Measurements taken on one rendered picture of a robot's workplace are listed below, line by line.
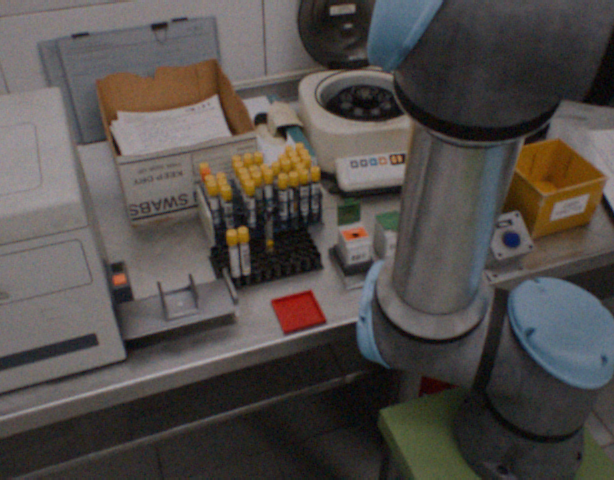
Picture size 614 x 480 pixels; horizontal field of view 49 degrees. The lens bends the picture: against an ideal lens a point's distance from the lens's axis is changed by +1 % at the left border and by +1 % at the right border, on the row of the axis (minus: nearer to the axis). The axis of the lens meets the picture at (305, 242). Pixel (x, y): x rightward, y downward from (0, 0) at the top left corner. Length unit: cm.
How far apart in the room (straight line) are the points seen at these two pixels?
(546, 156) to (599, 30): 92
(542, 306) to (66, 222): 53
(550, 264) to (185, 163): 63
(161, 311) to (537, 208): 63
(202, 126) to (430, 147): 89
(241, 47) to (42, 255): 77
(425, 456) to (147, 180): 63
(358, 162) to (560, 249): 38
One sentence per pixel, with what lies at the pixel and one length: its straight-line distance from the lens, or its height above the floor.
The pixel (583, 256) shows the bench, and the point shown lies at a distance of 122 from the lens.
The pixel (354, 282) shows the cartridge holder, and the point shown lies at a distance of 106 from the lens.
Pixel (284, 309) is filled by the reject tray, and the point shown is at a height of 88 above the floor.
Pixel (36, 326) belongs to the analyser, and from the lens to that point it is 93.
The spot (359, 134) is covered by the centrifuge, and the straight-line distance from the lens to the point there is 123.
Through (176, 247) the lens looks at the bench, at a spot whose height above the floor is 88.
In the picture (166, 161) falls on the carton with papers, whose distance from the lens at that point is 115.
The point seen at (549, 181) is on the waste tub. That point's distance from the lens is 135.
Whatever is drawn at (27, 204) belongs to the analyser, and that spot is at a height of 117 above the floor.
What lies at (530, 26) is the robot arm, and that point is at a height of 149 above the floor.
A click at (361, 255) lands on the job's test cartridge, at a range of 106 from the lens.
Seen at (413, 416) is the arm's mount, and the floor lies 91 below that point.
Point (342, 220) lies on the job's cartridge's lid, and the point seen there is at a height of 96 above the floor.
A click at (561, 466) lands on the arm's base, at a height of 95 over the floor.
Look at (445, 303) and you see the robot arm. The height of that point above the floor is 117.
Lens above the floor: 164
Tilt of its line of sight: 42 degrees down
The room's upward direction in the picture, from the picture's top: straight up
